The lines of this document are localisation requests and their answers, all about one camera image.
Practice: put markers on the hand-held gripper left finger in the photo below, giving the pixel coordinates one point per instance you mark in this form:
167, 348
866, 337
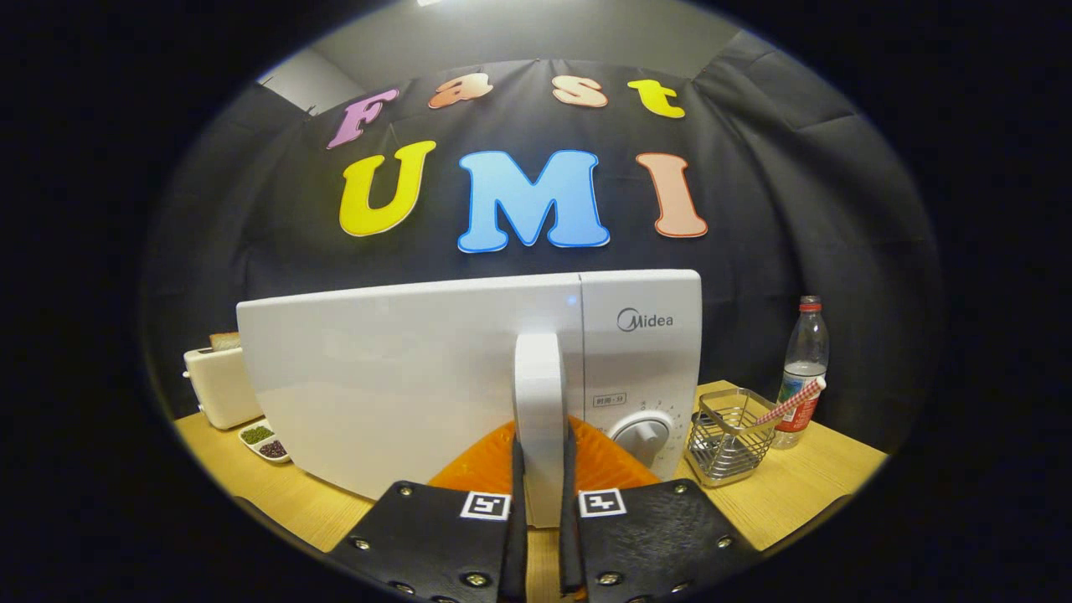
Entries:
515, 544

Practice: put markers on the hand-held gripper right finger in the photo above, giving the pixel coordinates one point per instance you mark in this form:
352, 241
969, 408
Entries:
569, 544

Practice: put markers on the white toaster oven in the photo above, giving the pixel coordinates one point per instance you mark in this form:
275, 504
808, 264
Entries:
377, 377

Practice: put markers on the cream bread toaster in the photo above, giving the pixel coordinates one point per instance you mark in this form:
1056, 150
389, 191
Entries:
222, 385

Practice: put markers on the red striped straw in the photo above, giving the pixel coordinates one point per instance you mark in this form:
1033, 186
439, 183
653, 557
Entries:
791, 400

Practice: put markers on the white divided bean dish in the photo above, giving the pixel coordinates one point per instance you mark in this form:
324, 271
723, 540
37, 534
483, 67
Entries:
266, 442

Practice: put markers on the clear water bottle red label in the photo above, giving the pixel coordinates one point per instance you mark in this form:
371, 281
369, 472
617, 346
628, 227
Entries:
802, 352

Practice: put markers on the bread slice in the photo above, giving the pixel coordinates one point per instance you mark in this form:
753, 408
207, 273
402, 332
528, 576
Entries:
224, 341

